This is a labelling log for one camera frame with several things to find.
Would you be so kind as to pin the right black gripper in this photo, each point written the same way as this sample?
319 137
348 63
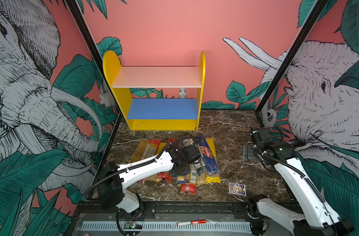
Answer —
249 148

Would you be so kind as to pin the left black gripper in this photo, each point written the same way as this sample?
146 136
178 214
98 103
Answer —
186 173

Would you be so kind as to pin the red-end spaghetti pack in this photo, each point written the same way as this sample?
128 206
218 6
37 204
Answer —
150 150
167 177
190 188

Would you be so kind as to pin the blue Barilla spaghetti box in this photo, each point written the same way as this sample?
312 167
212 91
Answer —
207 161

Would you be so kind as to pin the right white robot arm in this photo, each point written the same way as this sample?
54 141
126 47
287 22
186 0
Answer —
318 218

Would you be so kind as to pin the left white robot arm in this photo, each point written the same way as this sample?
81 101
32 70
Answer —
112 186

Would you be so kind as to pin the wide yellow spaghetti pack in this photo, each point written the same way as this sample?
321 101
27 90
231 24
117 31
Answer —
200 178

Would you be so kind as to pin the far right yellow spaghetti pack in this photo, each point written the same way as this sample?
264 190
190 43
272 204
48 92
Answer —
215 178

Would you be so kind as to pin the gold blue Molisana spaghetti pack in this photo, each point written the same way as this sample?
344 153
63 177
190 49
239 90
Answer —
139 151

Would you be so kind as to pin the small playing card box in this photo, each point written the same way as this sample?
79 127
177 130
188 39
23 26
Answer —
237 189

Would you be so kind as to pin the yellow shelf unit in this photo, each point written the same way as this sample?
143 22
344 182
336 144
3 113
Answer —
138 91

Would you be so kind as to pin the red white marker pen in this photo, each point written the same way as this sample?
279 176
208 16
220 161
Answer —
195 222

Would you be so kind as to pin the small green circuit board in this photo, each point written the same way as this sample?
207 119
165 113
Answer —
133 226

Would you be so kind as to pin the black base frame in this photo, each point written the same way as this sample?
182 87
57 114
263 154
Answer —
154 209

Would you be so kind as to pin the white perforated rail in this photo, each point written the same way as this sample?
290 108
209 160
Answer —
165 226

